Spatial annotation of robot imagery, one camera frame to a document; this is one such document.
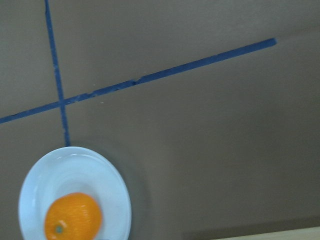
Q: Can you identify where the light blue plate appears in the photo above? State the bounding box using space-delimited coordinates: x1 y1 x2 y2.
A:
18 146 132 240

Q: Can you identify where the orange fruit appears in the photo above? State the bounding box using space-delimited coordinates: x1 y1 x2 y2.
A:
44 192 103 240

